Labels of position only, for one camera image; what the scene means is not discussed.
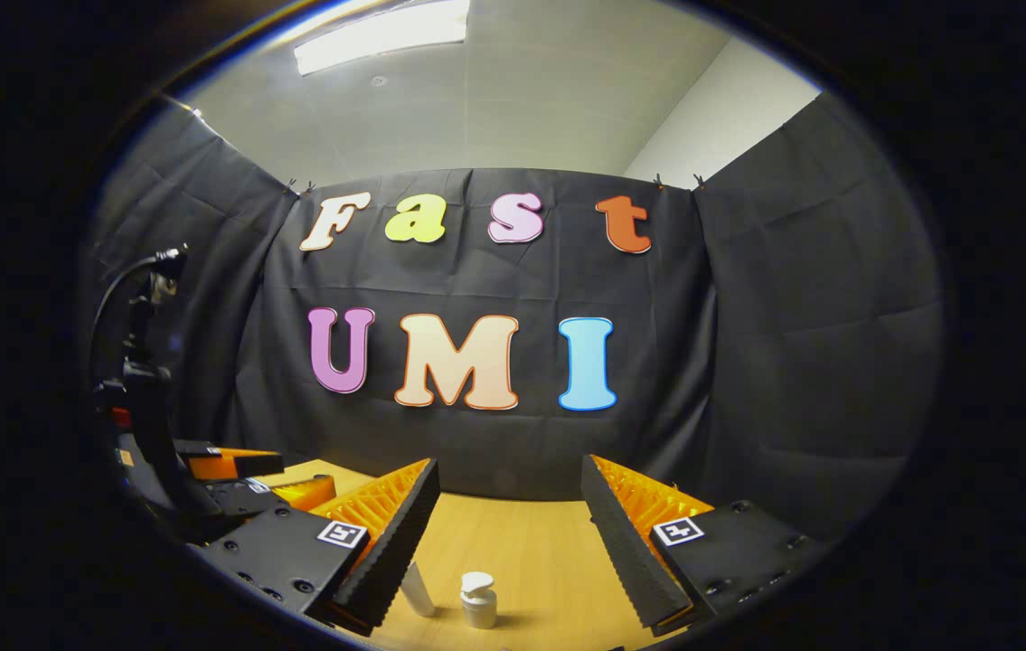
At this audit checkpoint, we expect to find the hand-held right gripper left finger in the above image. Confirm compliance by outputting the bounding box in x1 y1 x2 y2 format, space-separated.
202 457 442 638

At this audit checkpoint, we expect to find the white pump bottle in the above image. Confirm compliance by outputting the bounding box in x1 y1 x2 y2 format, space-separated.
460 571 499 630

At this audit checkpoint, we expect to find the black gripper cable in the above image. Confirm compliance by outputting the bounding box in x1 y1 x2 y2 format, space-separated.
89 249 184 390

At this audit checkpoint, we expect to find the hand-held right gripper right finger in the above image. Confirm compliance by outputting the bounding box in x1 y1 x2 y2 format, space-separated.
580 454 830 634

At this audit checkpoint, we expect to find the black backdrop cloth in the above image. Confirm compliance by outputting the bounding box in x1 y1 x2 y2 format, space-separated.
83 90 946 543

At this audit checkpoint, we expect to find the white skin care tube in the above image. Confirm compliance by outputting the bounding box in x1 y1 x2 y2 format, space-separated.
400 561 437 618

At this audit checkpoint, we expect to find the ceiling light panel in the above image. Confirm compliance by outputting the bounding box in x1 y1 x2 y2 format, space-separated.
294 0 471 77

